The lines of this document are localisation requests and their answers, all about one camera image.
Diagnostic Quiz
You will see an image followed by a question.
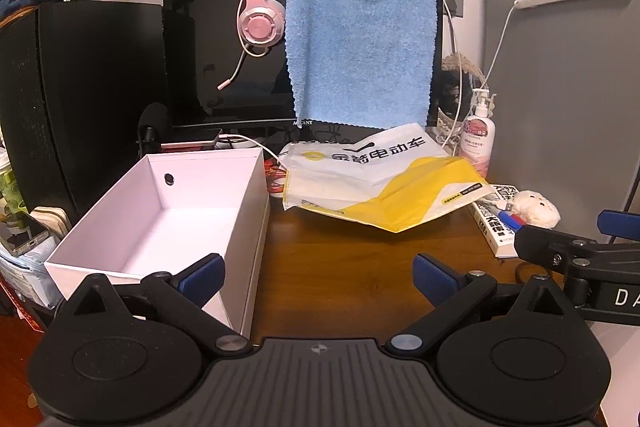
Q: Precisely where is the white charging cable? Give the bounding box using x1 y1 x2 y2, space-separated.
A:
440 2 518 212

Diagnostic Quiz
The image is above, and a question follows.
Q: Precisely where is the grey cabinet door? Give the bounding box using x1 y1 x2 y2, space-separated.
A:
481 0 640 243

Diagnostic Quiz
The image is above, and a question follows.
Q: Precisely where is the smartphone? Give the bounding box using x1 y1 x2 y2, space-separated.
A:
0 213 51 258

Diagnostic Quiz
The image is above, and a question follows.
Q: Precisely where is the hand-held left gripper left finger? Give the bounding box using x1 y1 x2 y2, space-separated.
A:
52 253 253 358

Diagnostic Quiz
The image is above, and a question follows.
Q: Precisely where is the black microphone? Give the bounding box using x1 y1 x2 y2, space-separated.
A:
137 103 171 152

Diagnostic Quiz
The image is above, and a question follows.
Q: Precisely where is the white plush toy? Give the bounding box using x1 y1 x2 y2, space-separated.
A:
510 189 561 229

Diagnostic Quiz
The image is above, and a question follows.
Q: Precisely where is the pink headset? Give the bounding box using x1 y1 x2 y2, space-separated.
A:
216 0 288 90

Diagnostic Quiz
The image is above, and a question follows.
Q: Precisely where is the white cardboard drawer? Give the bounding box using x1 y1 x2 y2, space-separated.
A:
44 148 271 340

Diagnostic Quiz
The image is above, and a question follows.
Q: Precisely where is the black computer monitor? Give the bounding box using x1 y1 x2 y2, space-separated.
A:
162 0 446 130

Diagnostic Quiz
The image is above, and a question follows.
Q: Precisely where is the blue towel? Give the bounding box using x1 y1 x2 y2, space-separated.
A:
281 0 437 130

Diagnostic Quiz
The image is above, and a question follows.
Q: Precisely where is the white and yellow plastic bag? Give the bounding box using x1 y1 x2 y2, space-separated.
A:
277 123 496 234

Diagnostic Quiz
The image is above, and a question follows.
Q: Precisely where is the thin white cable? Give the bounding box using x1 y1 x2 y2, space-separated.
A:
219 134 290 170

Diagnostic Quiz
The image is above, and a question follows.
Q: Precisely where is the green carton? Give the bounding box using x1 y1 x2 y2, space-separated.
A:
0 169 28 214

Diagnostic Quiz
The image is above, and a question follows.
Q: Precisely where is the pink edged tablet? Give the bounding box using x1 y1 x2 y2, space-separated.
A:
160 128 223 151

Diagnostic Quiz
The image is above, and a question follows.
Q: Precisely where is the black and white book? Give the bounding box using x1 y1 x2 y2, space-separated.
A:
470 184 531 259

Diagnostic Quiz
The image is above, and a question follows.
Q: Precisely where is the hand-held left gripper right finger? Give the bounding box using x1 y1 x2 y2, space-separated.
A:
385 253 591 358

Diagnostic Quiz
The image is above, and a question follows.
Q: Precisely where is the white pink pump bottle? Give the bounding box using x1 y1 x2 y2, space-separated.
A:
458 88 497 180

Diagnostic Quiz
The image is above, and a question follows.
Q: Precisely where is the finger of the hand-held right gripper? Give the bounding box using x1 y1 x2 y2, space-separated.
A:
514 225 601 280
596 209 640 244

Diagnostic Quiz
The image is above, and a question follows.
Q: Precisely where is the stack of white packets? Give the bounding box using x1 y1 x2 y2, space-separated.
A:
0 252 58 308

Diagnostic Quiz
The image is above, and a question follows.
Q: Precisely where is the black computer tower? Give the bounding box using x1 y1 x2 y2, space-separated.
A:
0 2 171 228

